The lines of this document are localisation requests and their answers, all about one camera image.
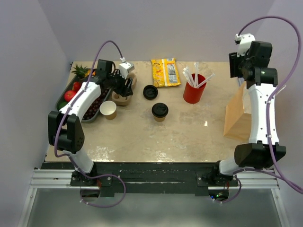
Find red toy strawberries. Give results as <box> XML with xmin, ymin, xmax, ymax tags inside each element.
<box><xmin>72</xmin><ymin>82</ymin><xmax>82</xmax><ymax>93</ymax></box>

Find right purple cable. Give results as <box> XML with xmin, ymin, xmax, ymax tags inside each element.
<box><xmin>214</xmin><ymin>16</ymin><xmax>303</xmax><ymax>204</ymax></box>

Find red plastic cup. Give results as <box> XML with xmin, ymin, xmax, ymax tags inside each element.
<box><xmin>183</xmin><ymin>81</ymin><xmax>206</xmax><ymax>104</ymax></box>

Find purple cable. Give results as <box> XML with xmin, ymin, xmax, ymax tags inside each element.
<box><xmin>53</xmin><ymin>40</ymin><xmax>127</xmax><ymax>208</ymax></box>
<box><xmin>214</xmin><ymin>16</ymin><xmax>303</xmax><ymax>204</ymax></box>

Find green toy lime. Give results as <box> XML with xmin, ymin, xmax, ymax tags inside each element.
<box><xmin>57</xmin><ymin>101</ymin><xmax>68</xmax><ymax>110</ymax></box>

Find brown paper bag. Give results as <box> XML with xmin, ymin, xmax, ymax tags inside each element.
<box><xmin>223</xmin><ymin>80</ymin><xmax>287</xmax><ymax>141</ymax></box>

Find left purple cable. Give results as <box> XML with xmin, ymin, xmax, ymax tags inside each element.
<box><xmin>53</xmin><ymin>40</ymin><xmax>127</xmax><ymax>208</ymax></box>

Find cardboard cup carrier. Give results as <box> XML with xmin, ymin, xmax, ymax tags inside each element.
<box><xmin>111</xmin><ymin>71</ymin><xmax>138</xmax><ymax>107</ymax></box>

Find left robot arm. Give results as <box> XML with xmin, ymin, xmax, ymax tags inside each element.
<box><xmin>48</xmin><ymin>60</ymin><xmax>134</xmax><ymax>185</ymax></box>

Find dark purple grape bunch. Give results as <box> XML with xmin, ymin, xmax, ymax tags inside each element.
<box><xmin>82</xmin><ymin>89</ymin><xmax>111</xmax><ymax>122</ymax></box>

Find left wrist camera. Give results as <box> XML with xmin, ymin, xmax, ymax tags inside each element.
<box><xmin>119</xmin><ymin>62</ymin><xmax>134</xmax><ymax>79</ymax></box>

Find red toy apple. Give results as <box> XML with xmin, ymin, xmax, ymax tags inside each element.
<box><xmin>64</xmin><ymin>90</ymin><xmax>77</xmax><ymax>102</ymax></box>

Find black mounting base plate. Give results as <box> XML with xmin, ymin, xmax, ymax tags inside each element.
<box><xmin>41</xmin><ymin>162</ymin><xmax>249</xmax><ymax>197</ymax></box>

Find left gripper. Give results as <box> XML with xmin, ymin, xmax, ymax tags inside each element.
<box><xmin>107</xmin><ymin>70</ymin><xmax>133</xmax><ymax>97</ymax></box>

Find yellow snack bag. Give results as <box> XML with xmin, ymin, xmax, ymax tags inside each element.
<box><xmin>151</xmin><ymin>58</ymin><xmax>181</xmax><ymax>87</ymax></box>

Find dark green fruit tray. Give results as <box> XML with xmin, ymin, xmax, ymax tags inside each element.
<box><xmin>55</xmin><ymin>68</ymin><xmax>116</xmax><ymax>124</ymax></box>

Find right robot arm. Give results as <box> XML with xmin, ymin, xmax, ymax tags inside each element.
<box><xmin>211</xmin><ymin>41</ymin><xmax>286</xmax><ymax>186</ymax></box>

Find paper coffee cup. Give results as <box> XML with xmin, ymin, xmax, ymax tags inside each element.
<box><xmin>151</xmin><ymin>102</ymin><xmax>169</xmax><ymax>122</ymax></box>
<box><xmin>99</xmin><ymin>101</ymin><xmax>116</xmax><ymax>120</ymax></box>

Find toy pineapple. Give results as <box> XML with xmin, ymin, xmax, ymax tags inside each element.
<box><xmin>72</xmin><ymin>64</ymin><xmax>91</xmax><ymax>79</ymax></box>

